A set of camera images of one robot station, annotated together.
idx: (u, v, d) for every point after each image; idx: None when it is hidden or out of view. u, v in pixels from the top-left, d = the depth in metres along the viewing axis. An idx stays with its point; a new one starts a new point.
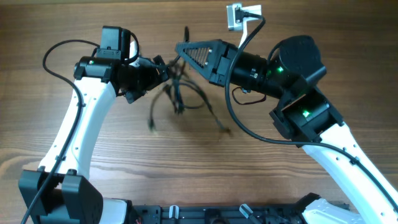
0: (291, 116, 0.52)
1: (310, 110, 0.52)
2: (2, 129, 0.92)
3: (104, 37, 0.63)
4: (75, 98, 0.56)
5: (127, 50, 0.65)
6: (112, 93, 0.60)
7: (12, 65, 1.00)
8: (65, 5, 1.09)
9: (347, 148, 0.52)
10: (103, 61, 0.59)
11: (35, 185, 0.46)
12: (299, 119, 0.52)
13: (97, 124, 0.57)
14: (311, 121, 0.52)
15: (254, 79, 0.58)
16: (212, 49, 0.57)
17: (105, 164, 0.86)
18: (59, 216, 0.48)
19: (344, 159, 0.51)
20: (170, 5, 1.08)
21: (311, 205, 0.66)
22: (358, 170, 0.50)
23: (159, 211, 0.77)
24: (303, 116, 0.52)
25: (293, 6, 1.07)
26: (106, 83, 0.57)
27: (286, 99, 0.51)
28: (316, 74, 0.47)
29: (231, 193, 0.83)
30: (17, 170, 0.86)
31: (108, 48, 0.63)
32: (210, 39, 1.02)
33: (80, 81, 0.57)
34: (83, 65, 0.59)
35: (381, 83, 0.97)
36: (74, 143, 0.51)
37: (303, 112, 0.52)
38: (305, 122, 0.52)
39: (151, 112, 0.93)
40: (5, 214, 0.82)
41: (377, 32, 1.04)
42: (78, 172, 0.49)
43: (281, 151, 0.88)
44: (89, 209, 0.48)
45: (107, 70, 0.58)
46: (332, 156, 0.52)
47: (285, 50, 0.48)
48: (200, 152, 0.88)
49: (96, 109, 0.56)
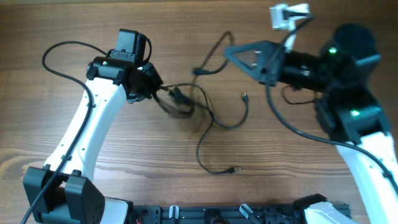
0: (336, 109, 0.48)
1: (359, 109, 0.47)
2: (2, 129, 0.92)
3: (120, 40, 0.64)
4: (85, 98, 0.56)
5: (140, 54, 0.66)
6: (123, 95, 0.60)
7: (12, 65, 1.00)
8: (65, 5, 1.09)
9: (384, 159, 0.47)
10: (117, 62, 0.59)
11: (39, 182, 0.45)
12: (344, 116, 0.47)
13: (106, 125, 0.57)
14: (356, 121, 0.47)
15: (305, 76, 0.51)
16: (259, 50, 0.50)
17: (105, 164, 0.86)
18: (61, 215, 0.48)
19: (377, 170, 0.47)
20: (170, 5, 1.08)
21: (318, 206, 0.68)
22: (388, 184, 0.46)
23: (159, 211, 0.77)
24: (351, 113, 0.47)
25: (293, 6, 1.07)
26: (117, 84, 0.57)
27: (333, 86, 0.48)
28: (368, 61, 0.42)
29: (231, 193, 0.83)
30: (17, 170, 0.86)
31: (122, 51, 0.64)
32: (210, 40, 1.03)
33: (92, 81, 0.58)
34: (96, 65, 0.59)
35: None
36: (82, 144, 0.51)
37: (354, 110, 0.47)
38: (350, 120, 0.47)
39: (151, 112, 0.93)
40: (5, 214, 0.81)
41: None
42: (83, 173, 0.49)
43: (280, 151, 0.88)
44: (90, 209, 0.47)
45: (120, 73, 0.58)
46: (365, 163, 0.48)
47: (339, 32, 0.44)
48: (200, 152, 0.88)
49: (105, 111, 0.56)
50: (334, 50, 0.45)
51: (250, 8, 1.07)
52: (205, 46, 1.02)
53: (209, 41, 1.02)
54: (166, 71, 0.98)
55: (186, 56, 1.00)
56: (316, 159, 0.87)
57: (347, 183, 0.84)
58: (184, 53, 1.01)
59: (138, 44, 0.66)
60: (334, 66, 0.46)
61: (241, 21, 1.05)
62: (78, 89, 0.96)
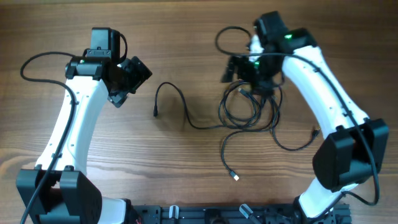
0: (277, 40, 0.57)
1: (293, 35, 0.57)
2: (3, 129, 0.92)
3: (94, 38, 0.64)
4: (68, 97, 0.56)
5: (116, 51, 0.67)
6: (104, 90, 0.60)
7: (12, 65, 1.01)
8: (65, 5, 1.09)
9: (333, 109, 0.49)
10: (94, 60, 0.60)
11: (32, 183, 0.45)
12: (282, 42, 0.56)
13: (91, 121, 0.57)
14: (291, 43, 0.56)
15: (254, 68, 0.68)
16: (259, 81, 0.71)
17: (105, 164, 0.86)
18: (59, 214, 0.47)
19: (336, 111, 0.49)
20: (170, 5, 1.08)
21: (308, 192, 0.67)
22: (319, 77, 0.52)
23: (159, 211, 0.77)
24: (286, 38, 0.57)
25: (292, 6, 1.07)
26: (97, 80, 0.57)
27: (282, 45, 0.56)
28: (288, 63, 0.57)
29: (231, 193, 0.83)
30: (16, 170, 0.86)
31: (98, 48, 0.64)
32: (210, 39, 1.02)
33: (71, 80, 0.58)
34: (74, 64, 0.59)
35: (380, 83, 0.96)
36: (70, 140, 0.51)
37: (286, 35, 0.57)
38: (286, 44, 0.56)
39: (150, 112, 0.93)
40: (4, 214, 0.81)
41: (376, 32, 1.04)
42: (75, 167, 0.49)
43: (281, 152, 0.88)
44: (87, 203, 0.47)
45: (99, 68, 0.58)
46: (299, 65, 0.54)
47: (284, 46, 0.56)
48: (199, 152, 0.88)
49: (89, 106, 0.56)
50: (289, 37, 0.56)
51: (249, 8, 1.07)
52: (205, 46, 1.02)
53: (209, 40, 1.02)
54: (166, 71, 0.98)
55: (186, 56, 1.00)
56: None
57: None
58: (184, 53, 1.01)
59: (112, 41, 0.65)
60: (280, 45, 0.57)
61: (241, 21, 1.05)
62: None
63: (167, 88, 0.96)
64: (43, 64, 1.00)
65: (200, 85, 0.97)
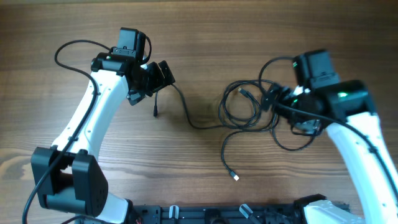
0: (323, 91, 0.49)
1: (346, 91, 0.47)
2: (2, 129, 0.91)
3: (122, 38, 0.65)
4: (90, 87, 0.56)
5: (142, 52, 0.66)
6: (125, 87, 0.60)
7: (12, 65, 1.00)
8: (65, 5, 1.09)
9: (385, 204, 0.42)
10: (120, 57, 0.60)
11: (46, 161, 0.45)
12: (332, 98, 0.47)
13: (109, 114, 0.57)
14: (343, 102, 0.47)
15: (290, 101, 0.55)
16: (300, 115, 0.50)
17: (105, 164, 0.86)
18: (64, 198, 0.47)
19: (390, 208, 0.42)
20: (170, 5, 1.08)
21: (316, 203, 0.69)
22: (374, 162, 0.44)
23: (159, 211, 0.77)
24: (339, 96, 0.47)
25: (293, 6, 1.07)
26: (122, 76, 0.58)
27: (331, 100, 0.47)
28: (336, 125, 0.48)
29: (231, 193, 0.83)
30: (16, 170, 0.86)
31: (124, 48, 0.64)
32: (210, 39, 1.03)
33: (96, 73, 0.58)
34: (101, 59, 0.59)
35: (380, 83, 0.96)
36: (87, 127, 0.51)
37: (341, 92, 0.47)
38: (337, 100, 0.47)
39: (150, 112, 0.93)
40: (5, 214, 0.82)
41: (376, 32, 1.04)
42: (89, 152, 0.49)
43: (281, 152, 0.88)
44: (95, 191, 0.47)
45: (123, 65, 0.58)
46: (352, 140, 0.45)
47: (334, 104, 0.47)
48: (201, 152, 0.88)
49: (110, 99, 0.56)
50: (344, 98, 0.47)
51: (249, 8, 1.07)
52: (204, 46, 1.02)
53: (209, 40, 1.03)
54: None
55: (186, 56, 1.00)
56: (316, 159, 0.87)
57: (346, 183, 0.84)
58: (184, 53, 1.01)
59: (140, 42, 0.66)
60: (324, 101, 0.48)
61: (242, 21, 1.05)
62: (78, 89, 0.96)
63: (167, 88, 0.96)
64: (43, 65, 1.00)
65: (201, 85, 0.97)
